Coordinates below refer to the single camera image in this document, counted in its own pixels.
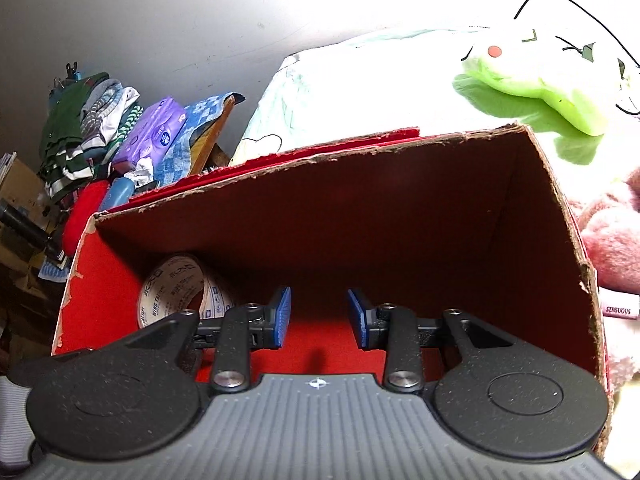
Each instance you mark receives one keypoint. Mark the light green frog plush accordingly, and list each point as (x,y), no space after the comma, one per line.
(581,90)

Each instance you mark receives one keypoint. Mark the pile of folded clothes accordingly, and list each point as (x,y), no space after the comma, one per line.
(88,118)

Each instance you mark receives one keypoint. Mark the blue checkered cloth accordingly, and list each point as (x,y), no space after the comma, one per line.
(200,115)

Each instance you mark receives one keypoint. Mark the cardboard box with items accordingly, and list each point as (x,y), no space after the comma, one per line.
(24,190)

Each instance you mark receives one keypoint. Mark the roll of printed tape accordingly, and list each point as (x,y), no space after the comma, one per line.
(181,283)

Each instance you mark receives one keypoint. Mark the red cardboard box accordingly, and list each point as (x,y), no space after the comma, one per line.
(468,231)

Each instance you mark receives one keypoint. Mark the pink plush toy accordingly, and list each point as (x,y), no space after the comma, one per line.
(608,223)

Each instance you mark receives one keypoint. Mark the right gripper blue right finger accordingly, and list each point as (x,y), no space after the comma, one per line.
(394,330)

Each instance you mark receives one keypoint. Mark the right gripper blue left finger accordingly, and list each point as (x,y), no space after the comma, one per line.
(245,329)

